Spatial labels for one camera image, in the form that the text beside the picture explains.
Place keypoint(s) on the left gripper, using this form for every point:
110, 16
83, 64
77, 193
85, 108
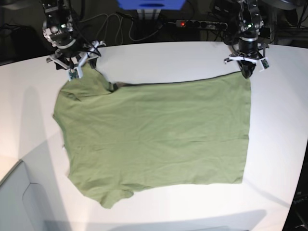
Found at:
248, 48

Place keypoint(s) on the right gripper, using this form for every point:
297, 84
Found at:
68, 46

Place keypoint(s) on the green T-shirt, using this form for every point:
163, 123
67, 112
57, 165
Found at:
126, 138

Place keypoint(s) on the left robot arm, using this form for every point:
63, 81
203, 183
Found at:
250, 23

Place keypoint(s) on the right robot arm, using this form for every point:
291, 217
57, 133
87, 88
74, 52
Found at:
61, 11

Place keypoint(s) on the black power strip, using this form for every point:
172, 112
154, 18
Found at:
197, 24

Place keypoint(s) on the blue box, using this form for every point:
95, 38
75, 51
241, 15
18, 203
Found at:
151, 4

